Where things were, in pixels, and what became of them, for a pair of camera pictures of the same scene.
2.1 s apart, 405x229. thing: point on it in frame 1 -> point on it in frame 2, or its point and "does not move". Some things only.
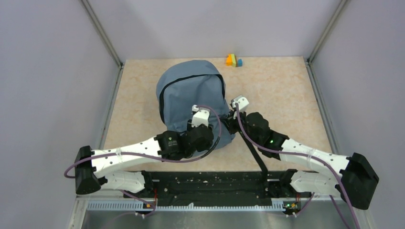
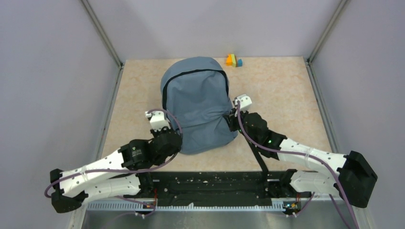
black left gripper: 189,126 -> 155,133
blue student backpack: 185,85 does not move
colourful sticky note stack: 231,60 does not move
